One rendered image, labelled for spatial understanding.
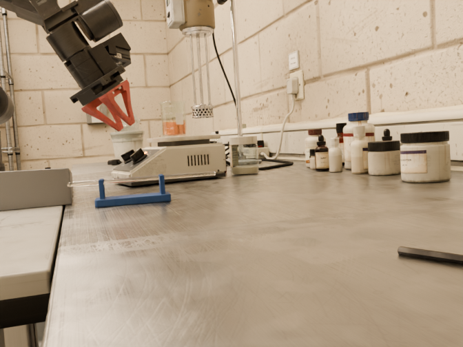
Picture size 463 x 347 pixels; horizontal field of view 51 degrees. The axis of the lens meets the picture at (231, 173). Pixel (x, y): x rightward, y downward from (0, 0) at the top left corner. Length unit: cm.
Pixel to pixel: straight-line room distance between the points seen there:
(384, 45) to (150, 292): 95
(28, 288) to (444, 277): 26
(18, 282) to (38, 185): 37
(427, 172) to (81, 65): 59
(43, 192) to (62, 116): 269
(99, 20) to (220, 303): 72
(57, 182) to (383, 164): 52
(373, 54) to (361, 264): 91
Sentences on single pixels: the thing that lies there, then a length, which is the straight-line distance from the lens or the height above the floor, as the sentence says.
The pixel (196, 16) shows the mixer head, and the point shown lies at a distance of 142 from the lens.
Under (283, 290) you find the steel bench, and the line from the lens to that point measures 27.
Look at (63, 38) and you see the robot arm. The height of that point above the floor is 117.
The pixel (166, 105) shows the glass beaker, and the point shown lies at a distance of 98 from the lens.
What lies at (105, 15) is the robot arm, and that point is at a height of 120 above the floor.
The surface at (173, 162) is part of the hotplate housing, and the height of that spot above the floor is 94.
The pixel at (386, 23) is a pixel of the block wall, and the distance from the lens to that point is 115.
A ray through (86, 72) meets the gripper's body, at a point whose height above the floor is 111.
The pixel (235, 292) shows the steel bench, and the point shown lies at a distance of 27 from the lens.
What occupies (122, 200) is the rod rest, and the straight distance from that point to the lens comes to 66.
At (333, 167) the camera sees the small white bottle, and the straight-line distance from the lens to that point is 96.
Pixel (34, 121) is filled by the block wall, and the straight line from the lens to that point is 341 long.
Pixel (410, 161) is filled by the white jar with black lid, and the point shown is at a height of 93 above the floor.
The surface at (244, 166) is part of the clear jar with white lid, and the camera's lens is 100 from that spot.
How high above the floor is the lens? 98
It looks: 4 degrees down
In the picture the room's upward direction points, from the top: 3 degrees counter-clockwise
